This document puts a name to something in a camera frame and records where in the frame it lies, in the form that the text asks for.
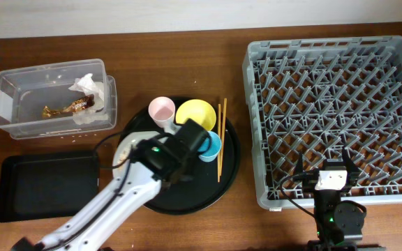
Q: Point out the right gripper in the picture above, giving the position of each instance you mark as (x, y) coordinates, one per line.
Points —
(352, 178)

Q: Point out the blue plastic cup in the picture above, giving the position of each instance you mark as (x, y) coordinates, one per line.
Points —
(210, 148)

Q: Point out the pink plastic cup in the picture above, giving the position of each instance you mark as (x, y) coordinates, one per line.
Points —
(162, 111)

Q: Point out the grey round plate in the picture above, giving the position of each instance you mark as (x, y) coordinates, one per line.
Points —
(121, 150)

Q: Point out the gold brown snack wrapper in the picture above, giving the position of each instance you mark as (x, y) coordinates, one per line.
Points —
(76, 106)

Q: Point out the white napkin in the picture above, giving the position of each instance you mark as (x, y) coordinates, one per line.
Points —
(87, 86)

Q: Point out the peanut shells and rice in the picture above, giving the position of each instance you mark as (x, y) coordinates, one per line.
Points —
(123, 156)

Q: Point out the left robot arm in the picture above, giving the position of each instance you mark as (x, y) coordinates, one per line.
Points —
(148, 164)

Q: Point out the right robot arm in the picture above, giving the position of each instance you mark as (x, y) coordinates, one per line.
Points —
(339, 222)

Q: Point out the grey dishwasher rack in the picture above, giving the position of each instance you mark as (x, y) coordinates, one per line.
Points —
(318, 96)

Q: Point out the clear plastic waste bin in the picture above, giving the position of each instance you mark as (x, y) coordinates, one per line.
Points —
(25, 91)

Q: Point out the yellow plastic bowl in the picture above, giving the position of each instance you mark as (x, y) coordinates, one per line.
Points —
(199, 111)

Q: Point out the round black serving tray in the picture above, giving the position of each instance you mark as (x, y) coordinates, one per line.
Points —
(202, 189)

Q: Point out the black rectangular tray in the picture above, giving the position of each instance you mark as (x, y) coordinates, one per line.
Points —
(47, 185)

